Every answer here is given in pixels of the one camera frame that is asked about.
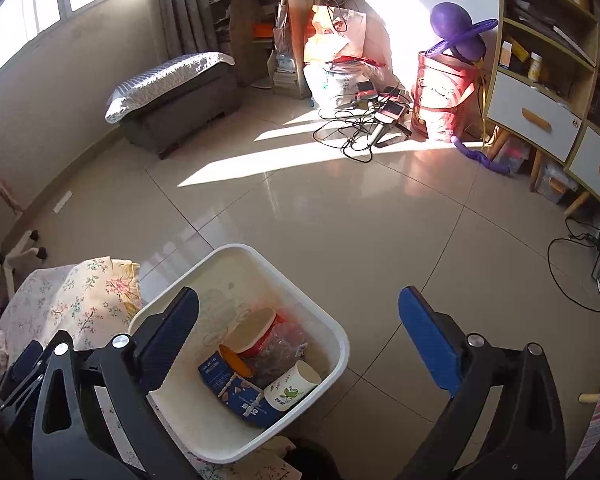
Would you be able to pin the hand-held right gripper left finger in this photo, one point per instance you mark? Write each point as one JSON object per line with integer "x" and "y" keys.
{"x": 165, "y": 340}

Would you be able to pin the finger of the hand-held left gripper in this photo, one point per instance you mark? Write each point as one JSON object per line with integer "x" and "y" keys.
{"x": 22, "y": 365}

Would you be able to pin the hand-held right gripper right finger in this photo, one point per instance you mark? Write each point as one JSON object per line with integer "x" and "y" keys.
{"x": 425, "y": 335}

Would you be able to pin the yellow snack packet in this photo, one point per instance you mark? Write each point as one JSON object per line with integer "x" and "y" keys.
{"x": 235, "y": 360}

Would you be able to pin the red instant noodle bowl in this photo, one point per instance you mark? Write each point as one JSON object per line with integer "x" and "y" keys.
{"x": 252, "y": 332}

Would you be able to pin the blue cardboard box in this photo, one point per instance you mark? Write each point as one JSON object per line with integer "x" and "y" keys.
{"x": 240, "y": 395}

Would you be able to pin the white plastic bin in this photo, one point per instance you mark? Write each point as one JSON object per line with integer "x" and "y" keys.
{"x": 260, "y": 280}

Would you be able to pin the clear plastic wrap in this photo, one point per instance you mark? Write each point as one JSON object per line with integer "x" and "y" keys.
{"x": 280, "y": 350}

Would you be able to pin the white paper cup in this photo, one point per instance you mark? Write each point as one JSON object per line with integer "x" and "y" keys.
{"x": 292, "y": 385}

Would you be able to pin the floral tablecloth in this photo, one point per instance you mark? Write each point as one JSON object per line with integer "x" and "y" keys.
{"x": 70, "y": 300}

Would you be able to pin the white chair leg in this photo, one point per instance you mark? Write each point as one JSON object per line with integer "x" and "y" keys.
{"x": 22, "y": 250}

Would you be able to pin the black round object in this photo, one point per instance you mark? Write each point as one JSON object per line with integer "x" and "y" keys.
{"x": 310, "y": 460}

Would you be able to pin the purple tube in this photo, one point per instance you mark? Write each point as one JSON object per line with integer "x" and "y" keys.
{"x": 480, "y": 157}

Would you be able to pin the patterned cloth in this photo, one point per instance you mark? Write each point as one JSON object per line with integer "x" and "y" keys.
{"x": 597, "y": 415}

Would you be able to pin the clear storage box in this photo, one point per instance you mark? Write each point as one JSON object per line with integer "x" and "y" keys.
{"x": 550, "y": 185}

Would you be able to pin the dark grey ottoman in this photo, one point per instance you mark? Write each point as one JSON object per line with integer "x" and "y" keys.
{"x": 180, "y": 115}

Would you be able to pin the pink charging device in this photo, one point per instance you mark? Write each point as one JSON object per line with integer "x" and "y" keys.
{"x": 392, "y": 110}

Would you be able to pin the white drawer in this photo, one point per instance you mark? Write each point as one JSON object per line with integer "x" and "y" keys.
{"x": 597, "y": 175}
{"x": 530, "y": 120}

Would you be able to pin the red bag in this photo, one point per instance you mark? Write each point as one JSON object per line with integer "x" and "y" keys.
{"x": 442, "y": 95}

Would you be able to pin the quilted grey cover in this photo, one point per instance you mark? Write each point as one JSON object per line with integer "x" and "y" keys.
{"x": 165, "y": 75}

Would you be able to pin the white plastic bag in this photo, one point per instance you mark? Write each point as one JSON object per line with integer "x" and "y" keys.
{"x": 330, "y": 85}

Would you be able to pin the yellow bottle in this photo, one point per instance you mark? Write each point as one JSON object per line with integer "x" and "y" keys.
{"x": 534, "y": 67}

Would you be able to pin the purple pogo ball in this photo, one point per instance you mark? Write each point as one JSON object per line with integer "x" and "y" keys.
{"x": 455, "y": 30}

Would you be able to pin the pink plastic bag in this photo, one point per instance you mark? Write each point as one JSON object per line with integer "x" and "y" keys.
{"x": 335, "y": 35}

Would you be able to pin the wooden shelf cabinet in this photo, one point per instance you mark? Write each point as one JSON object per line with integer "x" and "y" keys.
{"x": 545, "y": 30}

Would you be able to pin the grey curtain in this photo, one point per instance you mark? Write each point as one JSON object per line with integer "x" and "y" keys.
{"x": 180, "y": 5}

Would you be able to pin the wooden desk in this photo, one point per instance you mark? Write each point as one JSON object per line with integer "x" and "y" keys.
{"x": 300, "y": 10}

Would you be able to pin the window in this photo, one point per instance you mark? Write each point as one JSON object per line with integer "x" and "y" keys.
{"x": 30, "y": 0}

